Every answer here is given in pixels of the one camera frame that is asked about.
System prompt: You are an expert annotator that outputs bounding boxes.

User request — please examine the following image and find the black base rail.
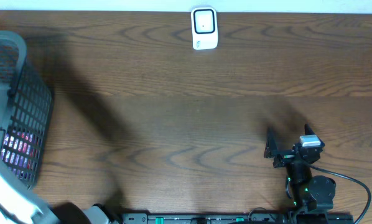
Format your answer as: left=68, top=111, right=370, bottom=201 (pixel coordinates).
left=121, top=212, right=354, bottom=224

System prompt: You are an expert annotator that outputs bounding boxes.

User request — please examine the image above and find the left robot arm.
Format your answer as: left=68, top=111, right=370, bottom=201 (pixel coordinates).
left=0, top=161, right=117, bottom=224

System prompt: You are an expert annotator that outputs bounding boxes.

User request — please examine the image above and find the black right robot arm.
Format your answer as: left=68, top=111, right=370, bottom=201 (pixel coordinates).
left=264, top=124, right=336, bottom=223

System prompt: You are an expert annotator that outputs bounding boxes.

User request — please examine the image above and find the grey plastic mesh basket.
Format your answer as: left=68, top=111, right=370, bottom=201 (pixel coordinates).
left=0, top=30, right=53, bottom=189

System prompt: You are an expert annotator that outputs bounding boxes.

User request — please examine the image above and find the white barcode scanner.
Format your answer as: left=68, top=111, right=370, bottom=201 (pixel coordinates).
left=190, top=7, right=218, bottom=50

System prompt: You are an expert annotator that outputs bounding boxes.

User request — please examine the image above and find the purple snack bag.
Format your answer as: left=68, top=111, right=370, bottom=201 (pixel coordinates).
left=0, top=130, right=42, bottom=185

